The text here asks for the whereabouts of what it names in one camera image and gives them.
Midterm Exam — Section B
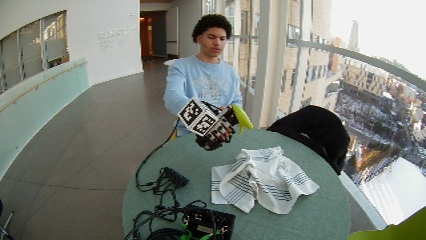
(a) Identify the white marker cube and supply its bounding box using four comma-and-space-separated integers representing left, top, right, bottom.
178, 97, 224, 137

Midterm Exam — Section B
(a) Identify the small black adapter box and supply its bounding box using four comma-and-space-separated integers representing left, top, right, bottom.
160, 166, 191, 188

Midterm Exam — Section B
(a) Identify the white striped cloth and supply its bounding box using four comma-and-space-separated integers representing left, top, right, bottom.
209, 145, 321, 215

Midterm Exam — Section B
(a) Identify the the person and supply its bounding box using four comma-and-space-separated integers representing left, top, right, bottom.
163, 13, 245, 138

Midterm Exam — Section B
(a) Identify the black electronics box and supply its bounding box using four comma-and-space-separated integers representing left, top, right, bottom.
182, 206, 237, 240

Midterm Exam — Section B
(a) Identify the dark doorway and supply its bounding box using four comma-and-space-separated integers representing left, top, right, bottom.
139, 10, 170, 62

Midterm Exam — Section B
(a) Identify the grey window railing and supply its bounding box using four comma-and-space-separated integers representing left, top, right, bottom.
287, 38, 426, 93

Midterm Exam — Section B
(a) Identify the wooden handrail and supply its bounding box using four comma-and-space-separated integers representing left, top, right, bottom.
0, 60, 90, 113

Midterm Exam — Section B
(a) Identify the interior glass window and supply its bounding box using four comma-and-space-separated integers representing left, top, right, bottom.
0, 9, 71, 94

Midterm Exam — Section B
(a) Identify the tripod leg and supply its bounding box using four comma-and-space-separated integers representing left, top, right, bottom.
0, 199, 16, 240

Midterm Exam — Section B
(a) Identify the black cable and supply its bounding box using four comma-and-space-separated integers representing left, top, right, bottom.
123, 128, 211, 240

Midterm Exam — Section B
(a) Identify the green cable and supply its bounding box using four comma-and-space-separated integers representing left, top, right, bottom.
179, 222, 224, 240

